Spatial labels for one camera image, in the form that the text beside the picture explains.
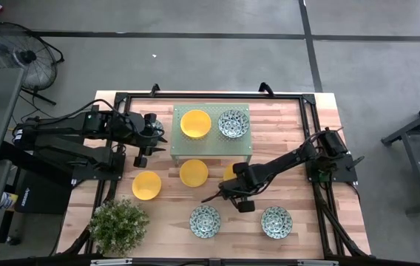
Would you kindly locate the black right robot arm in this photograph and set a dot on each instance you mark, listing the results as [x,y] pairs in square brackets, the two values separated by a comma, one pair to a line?
[287,160]

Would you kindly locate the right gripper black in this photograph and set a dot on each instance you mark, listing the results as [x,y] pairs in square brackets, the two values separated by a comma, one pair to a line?
[241,186]

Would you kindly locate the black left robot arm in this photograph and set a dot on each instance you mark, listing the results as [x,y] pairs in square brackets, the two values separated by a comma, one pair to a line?
[66,127]

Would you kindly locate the black floor fan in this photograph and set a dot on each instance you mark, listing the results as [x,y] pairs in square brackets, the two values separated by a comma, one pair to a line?
[21,55]

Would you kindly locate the yellow plastic mini bowl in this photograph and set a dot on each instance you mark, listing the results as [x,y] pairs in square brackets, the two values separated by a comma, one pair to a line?
[146,185]
[228,173]
[193,173]
[195,123]

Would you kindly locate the black frame clamp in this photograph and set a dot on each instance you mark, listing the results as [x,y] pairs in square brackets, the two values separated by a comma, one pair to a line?
[265,88]
[154,89]

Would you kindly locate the teal bowl patterned inside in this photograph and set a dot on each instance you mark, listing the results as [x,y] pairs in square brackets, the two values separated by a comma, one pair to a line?
[205,221]
[160,129]
[233,123]
[276,222]

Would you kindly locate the black power station box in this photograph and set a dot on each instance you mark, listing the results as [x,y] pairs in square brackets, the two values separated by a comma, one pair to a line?
[43,196]

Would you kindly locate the black diagonal bar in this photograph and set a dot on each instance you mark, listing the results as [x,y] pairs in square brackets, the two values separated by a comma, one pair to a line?
[29,164]

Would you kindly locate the black aluminium table frame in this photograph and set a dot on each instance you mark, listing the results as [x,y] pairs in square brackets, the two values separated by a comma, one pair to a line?
[195,95]

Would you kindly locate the green perforated metal shelf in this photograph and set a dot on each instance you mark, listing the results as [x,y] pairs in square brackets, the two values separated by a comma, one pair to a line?
[210,147]

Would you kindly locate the green artificial potted plant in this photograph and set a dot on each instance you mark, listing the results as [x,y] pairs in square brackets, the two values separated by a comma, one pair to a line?
[118,227]

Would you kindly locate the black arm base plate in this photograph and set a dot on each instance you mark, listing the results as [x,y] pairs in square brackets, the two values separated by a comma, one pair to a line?
[95,176]
[345,173]

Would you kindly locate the small yellow labelled can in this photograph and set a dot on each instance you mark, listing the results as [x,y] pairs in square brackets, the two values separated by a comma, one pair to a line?
[8,201]

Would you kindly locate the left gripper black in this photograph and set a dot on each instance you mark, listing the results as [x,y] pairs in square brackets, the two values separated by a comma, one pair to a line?
[143,134]

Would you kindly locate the silver metal bracket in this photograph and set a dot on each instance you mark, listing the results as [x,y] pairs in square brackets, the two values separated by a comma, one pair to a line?
[317,263]
[111,262]

